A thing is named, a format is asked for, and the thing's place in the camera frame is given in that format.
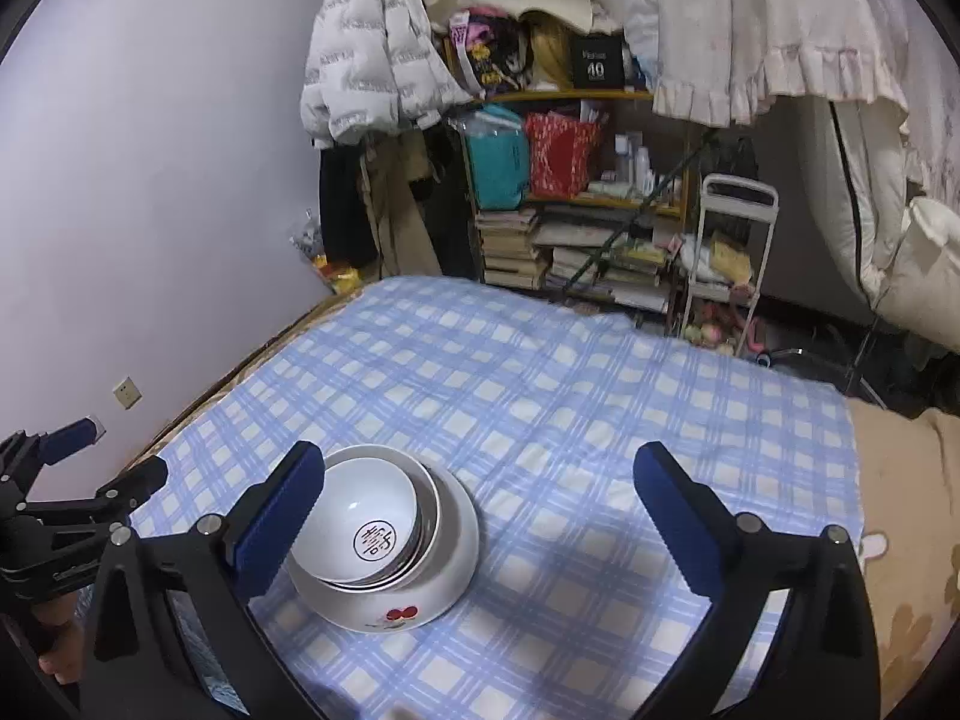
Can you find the white puffer jacket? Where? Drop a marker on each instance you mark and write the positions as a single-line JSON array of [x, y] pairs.
[[375, 37]]

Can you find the black box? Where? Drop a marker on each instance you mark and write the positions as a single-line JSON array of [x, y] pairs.
[[596, 60]]

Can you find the stack of books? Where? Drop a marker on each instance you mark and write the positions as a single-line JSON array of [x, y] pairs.
[[510, 247]]

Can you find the wooden shelf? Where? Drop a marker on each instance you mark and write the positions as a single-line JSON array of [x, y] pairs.
[[570, 95]]

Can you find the red gift bag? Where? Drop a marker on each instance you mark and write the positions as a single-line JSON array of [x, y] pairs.
[[559, 157]]

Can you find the white trolley cart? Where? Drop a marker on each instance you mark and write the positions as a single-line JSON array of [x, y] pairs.
[[739, 187]]

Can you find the row of toiletry bottles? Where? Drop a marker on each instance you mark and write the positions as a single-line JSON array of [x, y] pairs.
[[630, 165]]

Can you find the small red patterned bowl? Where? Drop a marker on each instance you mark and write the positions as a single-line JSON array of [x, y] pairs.
[[352, 495]]

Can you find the pile of magazines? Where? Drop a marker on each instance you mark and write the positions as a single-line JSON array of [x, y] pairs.
[[615, 270]]

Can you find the colourful printed bag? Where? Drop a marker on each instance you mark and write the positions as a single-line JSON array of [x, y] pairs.
[[487, 52]]

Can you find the plain white bowl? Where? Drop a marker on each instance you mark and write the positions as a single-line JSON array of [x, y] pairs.
[[439, 517]]

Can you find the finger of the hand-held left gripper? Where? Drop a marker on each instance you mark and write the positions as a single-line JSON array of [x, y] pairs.
[[135, 484], [67, 439]]

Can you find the black tripod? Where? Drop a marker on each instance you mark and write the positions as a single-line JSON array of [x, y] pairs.
[[855, 360]]

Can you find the blue checked tablecloth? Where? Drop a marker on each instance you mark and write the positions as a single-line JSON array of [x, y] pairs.
[[562, 427]]

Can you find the person's left hand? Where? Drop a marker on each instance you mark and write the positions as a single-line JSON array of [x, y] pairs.
[[64, 645]]

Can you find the black hanging garment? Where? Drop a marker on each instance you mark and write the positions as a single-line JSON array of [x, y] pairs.
[[345, 202]]

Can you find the black pole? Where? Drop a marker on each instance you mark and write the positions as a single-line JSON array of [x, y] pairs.
[[645, 210]]

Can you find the black coat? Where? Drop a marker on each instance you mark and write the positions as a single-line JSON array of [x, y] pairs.
[[454, 210]]

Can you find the plastic bag of snacks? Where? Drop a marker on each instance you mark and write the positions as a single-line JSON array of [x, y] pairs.
[[326, 259]]

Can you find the teal bag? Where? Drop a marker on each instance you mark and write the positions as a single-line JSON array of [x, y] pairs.
[[495, 165]]

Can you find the brown fabric bundle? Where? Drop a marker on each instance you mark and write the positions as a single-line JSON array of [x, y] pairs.
[[551, 52]]

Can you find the white cherry print plate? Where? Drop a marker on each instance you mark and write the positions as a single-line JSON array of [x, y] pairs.
[[457, 540]]

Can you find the cream foam sheet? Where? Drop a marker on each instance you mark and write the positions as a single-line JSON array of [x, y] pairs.
[[555, 7]]

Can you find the white quilt with black trim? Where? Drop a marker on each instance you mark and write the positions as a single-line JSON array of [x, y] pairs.
[[847, 187]]

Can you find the beige hanging garment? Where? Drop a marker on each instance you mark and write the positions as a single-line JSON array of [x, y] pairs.
[[401, 210]]

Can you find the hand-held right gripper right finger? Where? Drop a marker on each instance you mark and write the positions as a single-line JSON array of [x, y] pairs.
[[679, 517]]

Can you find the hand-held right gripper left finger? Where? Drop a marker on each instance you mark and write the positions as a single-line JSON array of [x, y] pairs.
[[281, 517]]

